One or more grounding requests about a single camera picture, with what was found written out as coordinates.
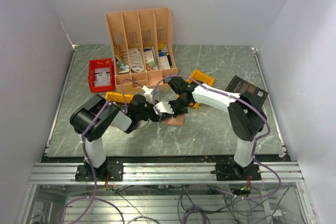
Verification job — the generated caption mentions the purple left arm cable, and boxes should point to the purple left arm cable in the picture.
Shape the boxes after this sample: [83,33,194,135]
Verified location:
[57,78,148,224]

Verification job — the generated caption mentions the white oval perforated board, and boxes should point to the white oval perforated board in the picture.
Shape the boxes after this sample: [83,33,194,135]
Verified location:
[129,48,145,73]

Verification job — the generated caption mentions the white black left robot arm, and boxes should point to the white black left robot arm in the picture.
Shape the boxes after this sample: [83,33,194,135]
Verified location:
[69,94,161,180]

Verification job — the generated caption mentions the pink leather card holder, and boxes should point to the pink leather card holder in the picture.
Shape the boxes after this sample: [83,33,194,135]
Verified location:
[161,115,185,126]

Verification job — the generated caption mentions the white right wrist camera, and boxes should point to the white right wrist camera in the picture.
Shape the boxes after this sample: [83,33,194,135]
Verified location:
[154,102,174,115]

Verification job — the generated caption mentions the black book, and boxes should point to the black book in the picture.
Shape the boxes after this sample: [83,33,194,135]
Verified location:
[225,76,268,105]

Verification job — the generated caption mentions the cards in red bin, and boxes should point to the cards in red bin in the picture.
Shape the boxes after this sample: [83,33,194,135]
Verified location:
[94,68,111,87]

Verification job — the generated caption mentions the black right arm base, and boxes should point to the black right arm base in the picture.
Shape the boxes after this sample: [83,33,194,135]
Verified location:
[211,162,261,181]

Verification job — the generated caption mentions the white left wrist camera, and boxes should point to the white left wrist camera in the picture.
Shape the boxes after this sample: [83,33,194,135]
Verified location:
[141,86,157,104]

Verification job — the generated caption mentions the red plastic bin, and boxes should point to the red plastic bin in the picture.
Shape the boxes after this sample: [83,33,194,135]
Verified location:
[88,58,115,93]

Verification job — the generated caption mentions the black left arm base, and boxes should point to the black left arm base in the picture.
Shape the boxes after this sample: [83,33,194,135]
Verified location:
[75,161,124,182]

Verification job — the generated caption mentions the peach plastic desk organizer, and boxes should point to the peach plastic desk organizer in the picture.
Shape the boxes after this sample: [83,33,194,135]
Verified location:
[106,7,177,93]

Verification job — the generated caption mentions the yellow bin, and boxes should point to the yellow bin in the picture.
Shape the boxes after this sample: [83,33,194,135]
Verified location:
[105,92,133,104]
[187,69,215,109]

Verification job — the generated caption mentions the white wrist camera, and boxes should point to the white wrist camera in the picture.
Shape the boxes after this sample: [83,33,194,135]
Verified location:
[141,86,157,104]
[154,102,174,115]

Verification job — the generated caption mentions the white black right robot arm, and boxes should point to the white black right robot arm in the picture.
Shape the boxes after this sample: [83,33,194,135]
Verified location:
[168,77,268,180]

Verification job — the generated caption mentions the white box in organizer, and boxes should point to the white box in organizer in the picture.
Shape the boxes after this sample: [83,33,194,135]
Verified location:
[144,49,157,67]

